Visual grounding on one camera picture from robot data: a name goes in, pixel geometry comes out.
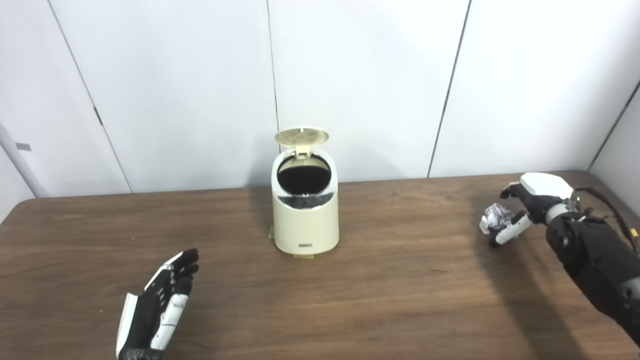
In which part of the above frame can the white paper ball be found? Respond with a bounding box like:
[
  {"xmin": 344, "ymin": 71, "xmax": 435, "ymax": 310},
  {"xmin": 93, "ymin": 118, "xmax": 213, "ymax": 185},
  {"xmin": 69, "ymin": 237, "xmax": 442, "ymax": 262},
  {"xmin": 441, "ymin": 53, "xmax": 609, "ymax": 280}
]
[{"xmin": 479, "ymin": 202, "xmax": 516, "ymax": 236}]

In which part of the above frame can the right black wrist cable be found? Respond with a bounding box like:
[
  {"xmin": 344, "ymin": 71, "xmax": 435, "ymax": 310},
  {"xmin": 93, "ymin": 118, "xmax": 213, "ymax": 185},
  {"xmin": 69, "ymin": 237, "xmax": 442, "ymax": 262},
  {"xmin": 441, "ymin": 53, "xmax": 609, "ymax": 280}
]
[{"xmin": 574, "ymin": 187, "xmax": 640, "ymax": 254}]

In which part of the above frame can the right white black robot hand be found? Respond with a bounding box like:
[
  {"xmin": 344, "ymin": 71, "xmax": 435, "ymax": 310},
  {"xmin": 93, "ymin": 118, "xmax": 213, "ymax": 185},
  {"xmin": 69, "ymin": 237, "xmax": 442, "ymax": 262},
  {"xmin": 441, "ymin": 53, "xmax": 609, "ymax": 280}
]
[{"xmin": 489, "ymin": 172, "xmax": 581, "ymax": 247}]

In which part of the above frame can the cream-colored lidded bin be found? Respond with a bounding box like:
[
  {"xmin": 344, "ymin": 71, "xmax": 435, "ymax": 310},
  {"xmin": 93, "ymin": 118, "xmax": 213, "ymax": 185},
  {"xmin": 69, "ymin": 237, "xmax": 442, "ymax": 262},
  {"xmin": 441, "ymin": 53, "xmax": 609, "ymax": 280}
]
[{"xmin": 271, "ymin": 127, "xmax": 340, "ymax": 255}]

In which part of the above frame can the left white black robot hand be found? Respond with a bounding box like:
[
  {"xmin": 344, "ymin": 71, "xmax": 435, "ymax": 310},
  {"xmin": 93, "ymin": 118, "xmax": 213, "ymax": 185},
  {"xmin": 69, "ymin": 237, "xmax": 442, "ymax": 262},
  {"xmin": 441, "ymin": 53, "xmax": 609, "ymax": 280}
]
[{"xmin": 115, "ymin": 248, "xmax": 200, "ymax": 360}]

